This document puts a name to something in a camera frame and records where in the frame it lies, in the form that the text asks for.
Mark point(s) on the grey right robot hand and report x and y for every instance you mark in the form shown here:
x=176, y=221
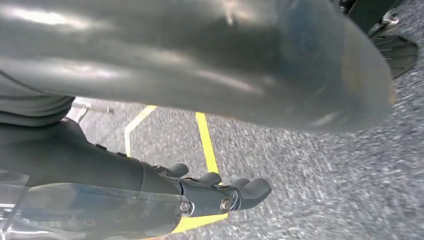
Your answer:
x=82, y=165

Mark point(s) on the yellow floor tape square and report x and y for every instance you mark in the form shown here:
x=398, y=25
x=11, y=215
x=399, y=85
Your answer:
x=205, y=142

